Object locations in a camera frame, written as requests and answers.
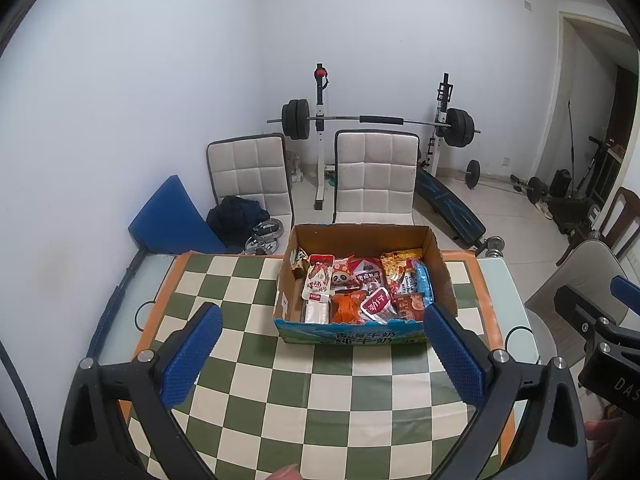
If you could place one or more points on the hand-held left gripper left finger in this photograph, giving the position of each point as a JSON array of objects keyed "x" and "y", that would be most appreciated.
[{"x": 195, "y": 355}]

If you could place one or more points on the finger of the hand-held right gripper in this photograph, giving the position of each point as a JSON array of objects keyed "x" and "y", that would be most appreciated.
[
  {"x": 625, "y": 289},
  {"x": 580, "y": 310}
]

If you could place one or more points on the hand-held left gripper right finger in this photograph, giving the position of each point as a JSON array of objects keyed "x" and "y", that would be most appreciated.
[{"x": 455, "y": 355}]

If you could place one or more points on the blue long snack packet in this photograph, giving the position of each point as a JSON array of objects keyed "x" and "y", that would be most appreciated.
[{"x": 424, "y": 282}]

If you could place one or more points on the yellow instant noodle packet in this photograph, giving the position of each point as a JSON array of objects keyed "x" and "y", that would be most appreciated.
[{"x": 397, "y": 265}]

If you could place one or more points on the cardboard box with blue flap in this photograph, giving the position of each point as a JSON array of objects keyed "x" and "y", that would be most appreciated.
[{"x": 350, "y": 237}]

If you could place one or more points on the person's right hand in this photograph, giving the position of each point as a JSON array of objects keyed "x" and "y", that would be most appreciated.
[{"x": 607, "y": 440}]

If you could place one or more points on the person's left hand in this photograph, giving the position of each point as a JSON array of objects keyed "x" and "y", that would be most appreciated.
[{"x": 285, "y": 473}]

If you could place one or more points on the beige padded chair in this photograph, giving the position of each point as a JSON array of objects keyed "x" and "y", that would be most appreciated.
[{"x": 575, "y": 275}]

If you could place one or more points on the red orange snack packet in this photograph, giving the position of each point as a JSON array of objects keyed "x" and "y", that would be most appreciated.
[{"x": 409, "y": 307}]

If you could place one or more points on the wooden chair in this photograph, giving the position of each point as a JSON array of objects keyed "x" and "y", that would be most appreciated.
[{"x": 622, "y": 220}]

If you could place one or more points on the dark storage box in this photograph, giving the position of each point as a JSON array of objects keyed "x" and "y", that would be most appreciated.
[{"x": 570, "y": 215}]

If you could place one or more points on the chrome dumbbell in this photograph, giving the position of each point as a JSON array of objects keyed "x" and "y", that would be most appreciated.
[{"x": 492, "y": 246}]

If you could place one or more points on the green white checkered tablecloth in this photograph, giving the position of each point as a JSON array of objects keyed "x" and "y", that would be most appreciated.
[{"x": 300, "y": 410}]

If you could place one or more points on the black speaker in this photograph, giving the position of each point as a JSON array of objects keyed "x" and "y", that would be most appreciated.
[{"x": 560, "y": 182}]

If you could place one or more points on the black kick scooter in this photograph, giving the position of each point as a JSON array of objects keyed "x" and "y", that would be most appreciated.
[{"x": 597, "y": 160}]

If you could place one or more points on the panda print snack packet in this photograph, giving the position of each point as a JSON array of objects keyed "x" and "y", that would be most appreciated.
[{"x": 344, "y": 277}]

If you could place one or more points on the silver weight plates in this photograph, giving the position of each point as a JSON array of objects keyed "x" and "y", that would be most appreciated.
[{"x": 262, "y": 237}]

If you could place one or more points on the small dark snack packet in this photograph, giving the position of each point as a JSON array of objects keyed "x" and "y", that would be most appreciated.
[{"x": 300, "y": 264}]

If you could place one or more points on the dark cloth bag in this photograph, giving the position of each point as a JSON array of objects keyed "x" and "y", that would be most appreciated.
[{"x": 235, "y": 220}]

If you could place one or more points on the blue cushion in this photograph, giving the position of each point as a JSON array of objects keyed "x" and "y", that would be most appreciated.
[{"x": 170, "y": 215}]

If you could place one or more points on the red white snack packet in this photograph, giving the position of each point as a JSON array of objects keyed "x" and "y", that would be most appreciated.
[{"x": 319, "y": 275}]

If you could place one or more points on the black weight bench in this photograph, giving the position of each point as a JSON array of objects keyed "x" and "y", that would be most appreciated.
[{"x": 450, "y": 205}]

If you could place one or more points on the thin black rod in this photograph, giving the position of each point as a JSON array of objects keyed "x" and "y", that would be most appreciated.
[{"x": 570, "y": 130}]

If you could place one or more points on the small barbell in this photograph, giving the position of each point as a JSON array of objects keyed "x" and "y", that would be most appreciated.
[{"x": 472, "y": 172}]

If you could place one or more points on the dark wooden door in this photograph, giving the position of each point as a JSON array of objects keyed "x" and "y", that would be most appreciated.
[{"x": 625, "y": 105}]

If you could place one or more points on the white padded chair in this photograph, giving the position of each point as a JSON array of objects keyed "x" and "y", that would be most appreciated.
[
  {"x": 250, "y": 170},
  {"x": 375, "y": 170}
]

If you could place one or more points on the barbell on rack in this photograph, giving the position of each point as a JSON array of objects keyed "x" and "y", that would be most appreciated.
[{"x": 320, "y": 160}]

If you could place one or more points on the barbell with black plates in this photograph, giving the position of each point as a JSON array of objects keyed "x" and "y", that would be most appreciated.
[{"x": 340, "y": 119}]

